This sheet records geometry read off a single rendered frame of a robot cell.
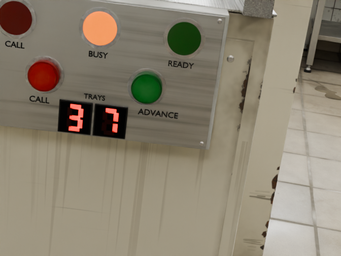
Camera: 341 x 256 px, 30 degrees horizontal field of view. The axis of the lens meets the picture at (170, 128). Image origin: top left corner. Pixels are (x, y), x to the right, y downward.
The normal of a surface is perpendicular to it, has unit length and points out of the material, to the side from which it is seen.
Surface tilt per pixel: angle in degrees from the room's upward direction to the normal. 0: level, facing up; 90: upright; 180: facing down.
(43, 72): 90
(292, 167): 0
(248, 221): 90
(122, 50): 90
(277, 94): 90
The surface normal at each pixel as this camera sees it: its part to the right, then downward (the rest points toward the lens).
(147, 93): -0.01, 0.35
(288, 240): 0.12, -0.93
